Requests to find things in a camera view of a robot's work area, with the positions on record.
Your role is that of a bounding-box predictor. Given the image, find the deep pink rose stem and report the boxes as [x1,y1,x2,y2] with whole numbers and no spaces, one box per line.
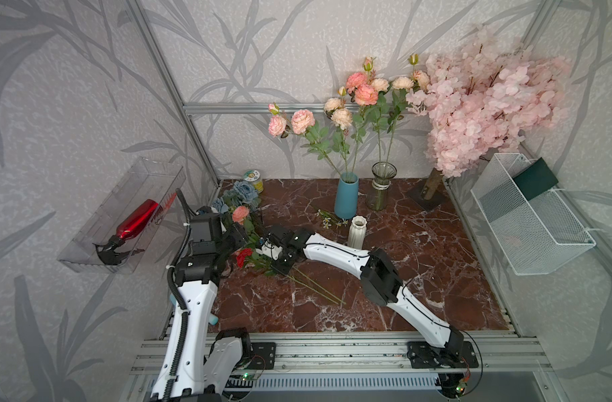
[346,56,378,173]

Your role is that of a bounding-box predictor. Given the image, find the cream pink rose stem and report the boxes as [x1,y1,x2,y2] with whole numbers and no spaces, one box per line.
[371,78,391,162]

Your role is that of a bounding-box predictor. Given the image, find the coral pink rose stem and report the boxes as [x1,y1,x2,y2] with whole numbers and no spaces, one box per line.
[232,205,265,248]

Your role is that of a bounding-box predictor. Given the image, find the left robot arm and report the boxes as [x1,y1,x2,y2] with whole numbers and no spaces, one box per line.
[149,212,252,401]

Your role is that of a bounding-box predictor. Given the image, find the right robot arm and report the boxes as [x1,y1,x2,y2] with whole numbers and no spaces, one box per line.
[256,225,464,362]

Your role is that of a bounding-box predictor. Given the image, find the blue hydrangea flowers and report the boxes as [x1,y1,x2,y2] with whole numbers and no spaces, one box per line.
[212,181,261,214]

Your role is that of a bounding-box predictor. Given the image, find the white ribbed vase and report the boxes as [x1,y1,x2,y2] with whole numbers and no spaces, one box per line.
[347,215,367,250]

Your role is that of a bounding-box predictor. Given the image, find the teal ceramic vase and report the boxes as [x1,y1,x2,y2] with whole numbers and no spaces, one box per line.
[334,172,359,219]

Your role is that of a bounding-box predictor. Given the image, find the clear glass vase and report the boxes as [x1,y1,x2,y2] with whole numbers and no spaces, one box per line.
[366,162,397,211]

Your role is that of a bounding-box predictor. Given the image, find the red rose stem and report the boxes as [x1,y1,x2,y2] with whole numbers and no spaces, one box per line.
[236,248,346,307]

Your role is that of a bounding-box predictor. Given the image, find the small white daisy sprig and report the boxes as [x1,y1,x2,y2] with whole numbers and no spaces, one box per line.
[317,209,349,229]

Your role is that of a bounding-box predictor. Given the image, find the red spray bottle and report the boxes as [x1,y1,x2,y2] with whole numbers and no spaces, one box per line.
[94,194,176,266]

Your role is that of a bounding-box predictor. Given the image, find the tree stand base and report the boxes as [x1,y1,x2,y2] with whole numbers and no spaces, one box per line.
[406,169,448,211]

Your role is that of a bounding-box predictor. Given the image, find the pink cherry blossom tree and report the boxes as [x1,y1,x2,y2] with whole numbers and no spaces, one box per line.
[406,27,571,178]

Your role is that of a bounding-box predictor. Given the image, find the dark green card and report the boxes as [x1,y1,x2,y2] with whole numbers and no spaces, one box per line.
[513,158,559,201]

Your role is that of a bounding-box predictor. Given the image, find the clear plastic wall bin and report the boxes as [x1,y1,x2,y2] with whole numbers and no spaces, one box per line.
[58,157,185,275]

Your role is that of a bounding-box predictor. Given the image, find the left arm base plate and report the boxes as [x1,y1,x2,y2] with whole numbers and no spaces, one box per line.
[236,342,277,370]

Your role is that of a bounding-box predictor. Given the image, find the aluminium front rail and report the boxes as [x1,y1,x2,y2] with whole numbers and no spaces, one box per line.
[129,330,553,375]

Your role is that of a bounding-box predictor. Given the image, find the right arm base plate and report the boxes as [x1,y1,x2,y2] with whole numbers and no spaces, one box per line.
[406,342,480,370]

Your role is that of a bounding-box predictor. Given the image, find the white wire mesh basket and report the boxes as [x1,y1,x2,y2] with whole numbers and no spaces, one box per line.
[471,153,597,276]

